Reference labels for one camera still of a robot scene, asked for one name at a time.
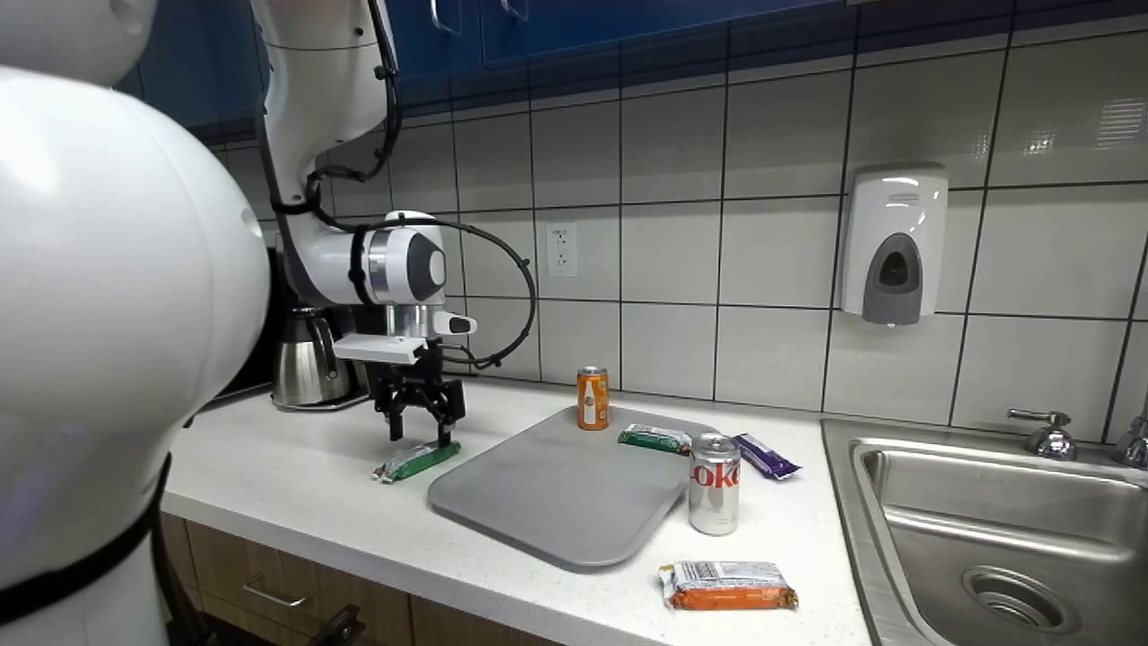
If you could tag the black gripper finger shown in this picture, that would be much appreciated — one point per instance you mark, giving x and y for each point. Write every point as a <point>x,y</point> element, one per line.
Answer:
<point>445,421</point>
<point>393,425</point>

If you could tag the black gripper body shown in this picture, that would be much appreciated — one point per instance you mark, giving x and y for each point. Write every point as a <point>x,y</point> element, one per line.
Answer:
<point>414,386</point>

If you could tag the green snack bar packet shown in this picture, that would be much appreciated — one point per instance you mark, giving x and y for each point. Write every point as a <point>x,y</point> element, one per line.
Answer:
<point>414,462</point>

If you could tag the orange snack bar packet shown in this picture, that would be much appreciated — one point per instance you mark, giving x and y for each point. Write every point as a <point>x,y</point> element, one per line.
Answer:
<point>725,585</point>

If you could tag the purple snack bar packet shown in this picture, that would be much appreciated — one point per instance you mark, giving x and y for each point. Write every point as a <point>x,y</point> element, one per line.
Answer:
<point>767,462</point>

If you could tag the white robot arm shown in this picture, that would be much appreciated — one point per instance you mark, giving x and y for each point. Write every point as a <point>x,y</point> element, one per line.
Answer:
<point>333,82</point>

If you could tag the grey plastic tray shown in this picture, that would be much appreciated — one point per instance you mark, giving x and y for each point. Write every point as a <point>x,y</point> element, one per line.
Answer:
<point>572,497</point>

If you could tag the steel coffee carafe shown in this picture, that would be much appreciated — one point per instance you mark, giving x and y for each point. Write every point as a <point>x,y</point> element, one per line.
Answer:
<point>307,366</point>

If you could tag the orange soda can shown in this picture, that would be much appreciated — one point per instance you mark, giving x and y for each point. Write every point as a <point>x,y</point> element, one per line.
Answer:
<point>595,401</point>

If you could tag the green packet near orange can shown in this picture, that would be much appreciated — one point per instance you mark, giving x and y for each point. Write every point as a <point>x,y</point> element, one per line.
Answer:
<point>662,441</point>

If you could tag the wooden cabinet drawer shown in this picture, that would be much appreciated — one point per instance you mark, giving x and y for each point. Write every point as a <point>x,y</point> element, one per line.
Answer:
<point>282,596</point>

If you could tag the silver diet coke can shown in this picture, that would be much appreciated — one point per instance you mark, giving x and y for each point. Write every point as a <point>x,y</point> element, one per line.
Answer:
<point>715,485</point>

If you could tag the blue upper cabinet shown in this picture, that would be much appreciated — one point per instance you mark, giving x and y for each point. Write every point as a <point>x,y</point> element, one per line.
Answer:
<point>206,64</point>

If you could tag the white soap dispenser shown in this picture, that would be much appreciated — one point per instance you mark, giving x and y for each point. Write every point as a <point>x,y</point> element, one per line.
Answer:
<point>895,246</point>

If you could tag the stainless steel sink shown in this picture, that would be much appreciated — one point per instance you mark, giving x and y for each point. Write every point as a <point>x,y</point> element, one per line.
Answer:
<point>968,539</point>

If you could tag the chrome faucet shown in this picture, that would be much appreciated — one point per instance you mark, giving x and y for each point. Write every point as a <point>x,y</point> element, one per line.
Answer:
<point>1053,432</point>

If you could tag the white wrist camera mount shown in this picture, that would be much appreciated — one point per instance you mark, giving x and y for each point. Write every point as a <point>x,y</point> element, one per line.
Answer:
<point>407,338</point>

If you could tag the white wall outlet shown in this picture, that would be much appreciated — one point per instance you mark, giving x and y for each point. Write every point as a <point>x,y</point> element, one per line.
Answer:
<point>563,248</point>

